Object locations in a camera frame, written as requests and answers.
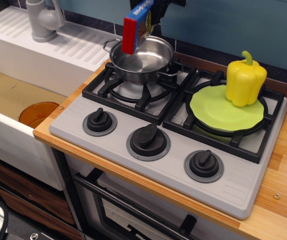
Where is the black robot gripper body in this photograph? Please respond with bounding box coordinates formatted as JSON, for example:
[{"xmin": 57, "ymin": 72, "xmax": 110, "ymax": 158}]
[{"xmin": 170, "ymin": 0, "xmax": 188, "ymax": 6}]

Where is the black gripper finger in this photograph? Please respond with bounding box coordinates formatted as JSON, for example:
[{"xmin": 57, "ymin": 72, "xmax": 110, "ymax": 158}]
[{"xmin": 151, "ymin": 0, "xmax": 171, "ymax": 25}]

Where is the blue cookie box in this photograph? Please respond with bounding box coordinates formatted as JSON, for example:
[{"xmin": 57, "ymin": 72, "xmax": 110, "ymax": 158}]
[{"xmin": 121, "ymin": 0, "xmax": 154, "ymax": 55}]

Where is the yellow toy bell pepper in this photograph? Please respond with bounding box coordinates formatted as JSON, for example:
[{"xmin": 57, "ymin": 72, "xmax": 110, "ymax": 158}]
[{"xmin": 225, "ymin": 50, "xmax": 268, "ymax": 107}]

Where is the stainless steel pot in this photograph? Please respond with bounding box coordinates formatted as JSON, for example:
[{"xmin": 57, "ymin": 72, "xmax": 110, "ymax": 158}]
[{"xmin": 103, "ymin": 36, "xmax": 184, "ymax": 85}]

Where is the lime green plate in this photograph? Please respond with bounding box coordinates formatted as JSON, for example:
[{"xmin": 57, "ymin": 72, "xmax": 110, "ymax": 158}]
[{"xmin": 189, "ymin": 85, "xmax": 264, "ymax": 132}]

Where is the grey toy stove top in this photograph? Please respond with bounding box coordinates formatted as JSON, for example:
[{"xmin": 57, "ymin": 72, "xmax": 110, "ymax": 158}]
[{"xmin": 48, "ymin": 59, "xmax": 287, "ymax": 220}]

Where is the left black stove knob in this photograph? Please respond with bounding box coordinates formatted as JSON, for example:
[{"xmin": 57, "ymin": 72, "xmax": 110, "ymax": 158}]
[{"xmin": 82, "ymin": 107, "xmax": 118, "ymax": 137}]

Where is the black stove knob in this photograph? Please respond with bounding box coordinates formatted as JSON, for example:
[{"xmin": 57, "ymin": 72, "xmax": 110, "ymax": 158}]
[
  {"xmin": 184, "ymin": 149, "xmax": 224, "ymax": 184},
  {"xmin": 82, "ymin": 107, "xmax": 118, "ymax": 137},
  {"xmin": 126, "ymin": 123, "xmax": 171, "ymax": 162}
]

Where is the middle black stove knob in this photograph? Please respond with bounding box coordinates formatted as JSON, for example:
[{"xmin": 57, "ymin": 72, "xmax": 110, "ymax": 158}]
[{"xmin": 126, "ymin": 123, "xmax": 171, "ymax": 162}]

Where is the right black stove knob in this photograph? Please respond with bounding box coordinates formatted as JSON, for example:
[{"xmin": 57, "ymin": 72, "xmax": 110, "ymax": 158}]
[{"xmin": 184, "ymin": 149, "xmax": 224, "ymax": 184}]

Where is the left black burner grate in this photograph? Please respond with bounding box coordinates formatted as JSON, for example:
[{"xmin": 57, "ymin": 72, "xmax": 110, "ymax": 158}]
[{"xmin": 82, "ymin": 58, "xmax": 197, "ymax": 125}]

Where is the black burner grate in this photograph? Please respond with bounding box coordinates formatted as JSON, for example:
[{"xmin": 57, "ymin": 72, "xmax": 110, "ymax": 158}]
[
  {"xmin": 163, "ymin": 70, "xmax": 287, "ymax": 164},
  {"xmin": 82, "ymin": 58, "xmax": 197, "ymax": 125}
]

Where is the grey toy faucet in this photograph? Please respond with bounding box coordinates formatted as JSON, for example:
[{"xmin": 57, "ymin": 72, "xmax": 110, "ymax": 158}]
[{"xmin": 26, "ymin": 0, "xmax": 65, "ymax": 43}]

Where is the white toy sink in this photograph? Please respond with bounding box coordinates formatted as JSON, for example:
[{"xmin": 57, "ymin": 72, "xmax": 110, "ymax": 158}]
[{"xmin": 0, "ymin": 6, "xmax": 115, "ymax": 191}]

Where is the right black burner grate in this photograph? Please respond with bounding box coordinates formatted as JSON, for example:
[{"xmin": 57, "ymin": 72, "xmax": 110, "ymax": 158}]
[{"xmin": 163, "ymin": 70, "xmax": 287, "ymax": 164}]

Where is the wooden drawer cabinet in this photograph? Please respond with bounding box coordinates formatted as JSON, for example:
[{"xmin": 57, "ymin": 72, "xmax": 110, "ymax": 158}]
[{"xmin": 0, "ymin": 160, "xmax": 82, "ymax": 240}]

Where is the oven door with handle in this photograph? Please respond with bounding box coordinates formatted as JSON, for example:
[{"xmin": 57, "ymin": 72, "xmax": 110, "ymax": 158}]
[{"xmin": 70, "ymin": 167, "xmax": 243, "ymax": 240}]

